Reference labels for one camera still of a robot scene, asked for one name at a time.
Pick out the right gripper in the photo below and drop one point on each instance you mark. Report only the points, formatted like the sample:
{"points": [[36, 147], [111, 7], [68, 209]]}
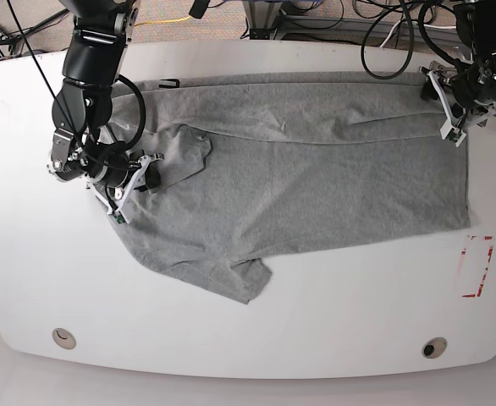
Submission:
{"points": [[112, 173]]}

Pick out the red tape rectangle marking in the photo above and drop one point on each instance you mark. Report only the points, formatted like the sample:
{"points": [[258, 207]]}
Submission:
{"points": [[474, 263]]}

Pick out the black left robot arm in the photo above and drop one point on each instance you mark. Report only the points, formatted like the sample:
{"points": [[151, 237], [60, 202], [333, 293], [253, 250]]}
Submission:
{"points": [[475, 24]]}

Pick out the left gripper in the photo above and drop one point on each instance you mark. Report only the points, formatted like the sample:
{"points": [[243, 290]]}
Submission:
{"points": [[468, 98]]}

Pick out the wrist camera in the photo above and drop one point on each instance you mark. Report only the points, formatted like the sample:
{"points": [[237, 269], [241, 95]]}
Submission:
{"points": [[120, 218], [452, 133]]}

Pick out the black tripod legs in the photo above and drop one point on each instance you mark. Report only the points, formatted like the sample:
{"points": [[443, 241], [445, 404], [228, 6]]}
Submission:
{"points": [[46, 25]]}

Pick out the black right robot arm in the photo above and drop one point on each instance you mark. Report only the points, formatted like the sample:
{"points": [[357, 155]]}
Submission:
{"points": [[102, 31]]}

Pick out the aluminium frame rail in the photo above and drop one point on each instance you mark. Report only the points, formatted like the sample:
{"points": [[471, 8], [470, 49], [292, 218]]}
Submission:
{"points": [[284, 25]]}

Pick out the right table cable grommet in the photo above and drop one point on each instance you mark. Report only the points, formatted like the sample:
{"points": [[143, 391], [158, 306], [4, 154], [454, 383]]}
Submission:
{"points": [[434, 348]]}

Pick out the grey T-shirt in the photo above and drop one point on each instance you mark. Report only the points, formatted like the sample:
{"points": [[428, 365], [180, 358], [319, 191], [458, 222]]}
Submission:
{"points": [[258, 165]]}

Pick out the table cable grommet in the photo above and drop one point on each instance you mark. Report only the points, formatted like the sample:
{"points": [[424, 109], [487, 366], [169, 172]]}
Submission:
{"points": [[434, 348], [63, 338]]}

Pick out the left table cable grommet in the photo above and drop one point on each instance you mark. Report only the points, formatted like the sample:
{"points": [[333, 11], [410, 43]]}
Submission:
{"points": [[63, 338]]}

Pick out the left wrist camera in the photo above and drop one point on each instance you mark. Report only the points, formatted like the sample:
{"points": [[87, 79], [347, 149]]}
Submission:
{"points": [[452, 133]]}

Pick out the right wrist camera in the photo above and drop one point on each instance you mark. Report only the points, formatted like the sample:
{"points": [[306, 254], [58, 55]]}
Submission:
{"points": [[120, 218]]}

